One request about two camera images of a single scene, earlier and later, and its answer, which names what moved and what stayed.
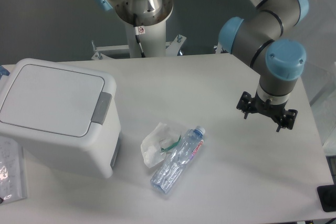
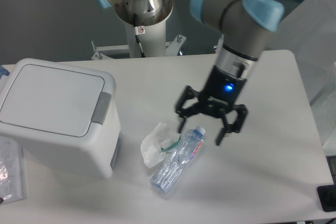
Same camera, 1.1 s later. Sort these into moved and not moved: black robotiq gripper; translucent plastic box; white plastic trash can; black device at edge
Moved: black robotiq gripper
Not moved: black device at edge; white plastic trash can; translucent plastic box
